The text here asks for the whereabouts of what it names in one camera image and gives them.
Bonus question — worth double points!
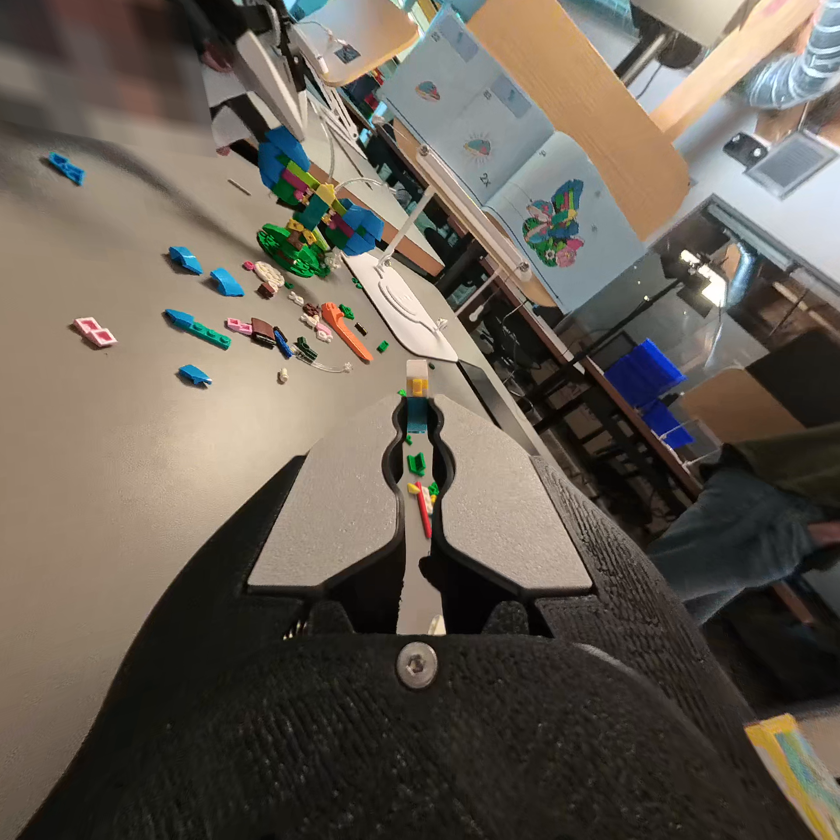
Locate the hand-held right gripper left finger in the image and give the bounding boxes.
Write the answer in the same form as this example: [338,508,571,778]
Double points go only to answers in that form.
[246,394,408,634]

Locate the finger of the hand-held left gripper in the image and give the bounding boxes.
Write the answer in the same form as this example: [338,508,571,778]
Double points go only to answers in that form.
[289,29,329,109]
[235,29,308,142]

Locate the lego butterfly model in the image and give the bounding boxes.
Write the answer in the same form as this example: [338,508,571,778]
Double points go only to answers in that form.
[256,126,386,280]

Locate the metal air vent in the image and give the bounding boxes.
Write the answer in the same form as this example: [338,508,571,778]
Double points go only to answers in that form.
[745,130,840,200]

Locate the lego instruction booklet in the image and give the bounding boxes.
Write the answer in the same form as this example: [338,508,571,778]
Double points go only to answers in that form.
[379,5,651,312]

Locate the scattered loose lego bricks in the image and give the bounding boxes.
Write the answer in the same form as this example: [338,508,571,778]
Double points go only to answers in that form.
[47,151,442,540]

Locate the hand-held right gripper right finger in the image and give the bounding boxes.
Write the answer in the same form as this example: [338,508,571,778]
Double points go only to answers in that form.
[419,394,595,635]

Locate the blue storage bin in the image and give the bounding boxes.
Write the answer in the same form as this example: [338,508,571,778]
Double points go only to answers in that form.
[640,399,695,451]
[604,338,687,403]

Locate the white yellow teal lego piece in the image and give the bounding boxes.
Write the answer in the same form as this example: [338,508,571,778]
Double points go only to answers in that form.
[405,359,431,435]

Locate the orange brick separator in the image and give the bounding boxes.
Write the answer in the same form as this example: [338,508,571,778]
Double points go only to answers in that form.
[320,301,374,363]

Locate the white booklet stand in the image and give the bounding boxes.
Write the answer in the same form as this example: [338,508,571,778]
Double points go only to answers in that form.
[344,146,534,363]

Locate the colourful cardboard box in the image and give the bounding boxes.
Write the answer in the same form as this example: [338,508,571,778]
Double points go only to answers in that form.
[743,714,840,840]

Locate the white cable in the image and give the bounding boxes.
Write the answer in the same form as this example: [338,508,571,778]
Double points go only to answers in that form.
[295,20,385,191]

